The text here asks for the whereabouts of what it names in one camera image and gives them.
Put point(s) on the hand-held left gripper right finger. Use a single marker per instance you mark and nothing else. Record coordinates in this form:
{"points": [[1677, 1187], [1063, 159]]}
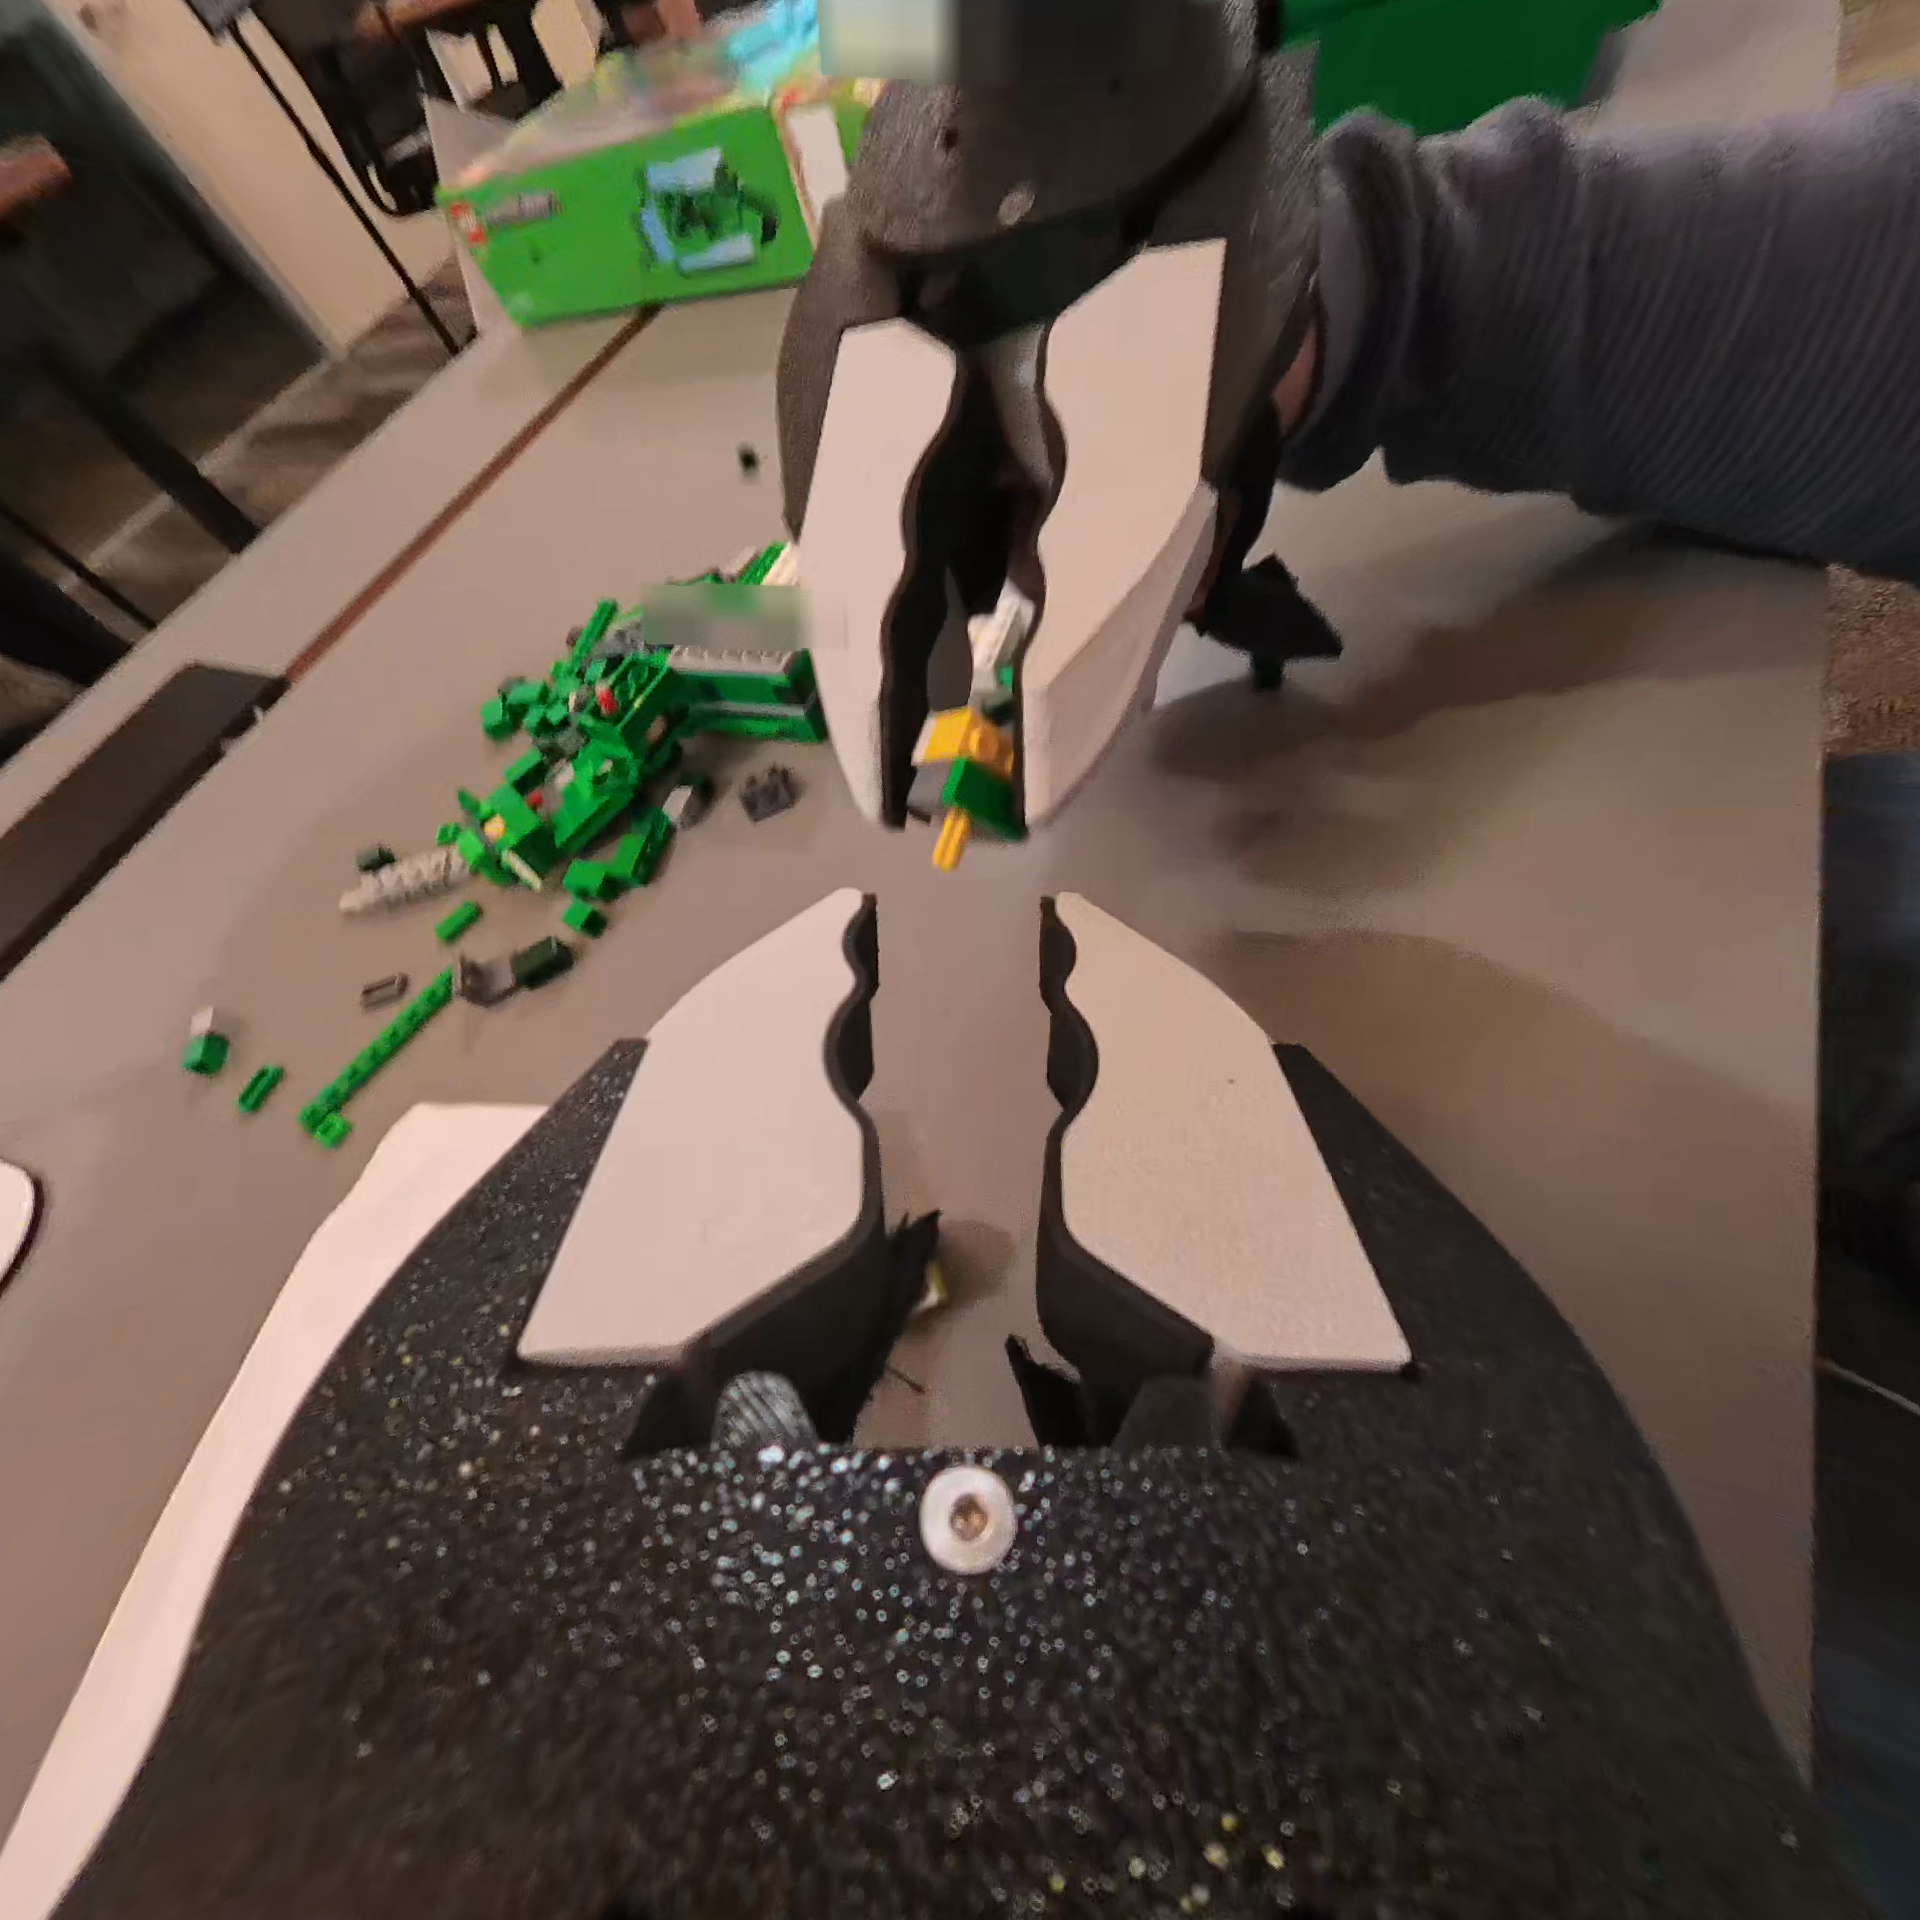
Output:
{"points": [[1215, 1170]]}

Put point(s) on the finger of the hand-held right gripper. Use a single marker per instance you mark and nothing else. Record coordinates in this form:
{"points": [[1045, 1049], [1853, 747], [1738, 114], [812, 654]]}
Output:
{"points": [[1133, 450], [862, 523]]}

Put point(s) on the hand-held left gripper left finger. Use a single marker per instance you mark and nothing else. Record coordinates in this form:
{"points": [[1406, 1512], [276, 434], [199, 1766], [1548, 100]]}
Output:
{"points": [[705, 1154]]}

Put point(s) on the small yellow green brick assembly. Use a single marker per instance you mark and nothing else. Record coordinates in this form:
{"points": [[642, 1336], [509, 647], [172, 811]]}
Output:
{"points": [[974, 743]]}

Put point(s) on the person's right forearm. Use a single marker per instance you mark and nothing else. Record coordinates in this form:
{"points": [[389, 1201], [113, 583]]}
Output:
{"points": [[1621, 299]]}

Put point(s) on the dark green brick piece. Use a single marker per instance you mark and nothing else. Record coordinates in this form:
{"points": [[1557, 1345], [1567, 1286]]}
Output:
{"points": [[533, 963]]}

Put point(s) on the dark grey brick piece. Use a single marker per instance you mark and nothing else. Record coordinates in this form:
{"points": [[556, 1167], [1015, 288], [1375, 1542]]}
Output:
{"points": [[772, 796]]}

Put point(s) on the long green brick beam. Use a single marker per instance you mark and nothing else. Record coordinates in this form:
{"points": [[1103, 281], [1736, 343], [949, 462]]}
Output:
{"points": [[382, 1049]]}

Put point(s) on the large plain green box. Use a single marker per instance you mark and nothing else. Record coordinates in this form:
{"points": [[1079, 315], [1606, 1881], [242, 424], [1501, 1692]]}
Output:
{"points": [[1425, 59]]}

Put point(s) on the pile of green bricks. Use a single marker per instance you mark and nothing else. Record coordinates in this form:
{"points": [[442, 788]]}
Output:
{"points": [[599, 780]]}

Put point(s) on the green brick set box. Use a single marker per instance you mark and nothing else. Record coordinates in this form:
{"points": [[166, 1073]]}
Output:
{"points": [[599, 255]]}

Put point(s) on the small green brick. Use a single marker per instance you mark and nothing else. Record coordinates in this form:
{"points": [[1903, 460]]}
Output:
{"points": [[207, 1054], [262, 1089]]}

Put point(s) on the white paper sheet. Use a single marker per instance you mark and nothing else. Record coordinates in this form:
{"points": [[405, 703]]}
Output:
{"points": [[224, 1425]]}

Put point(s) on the wooden side table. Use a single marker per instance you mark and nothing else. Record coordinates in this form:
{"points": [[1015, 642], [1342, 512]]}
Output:
{"points": [[30, 171]]}

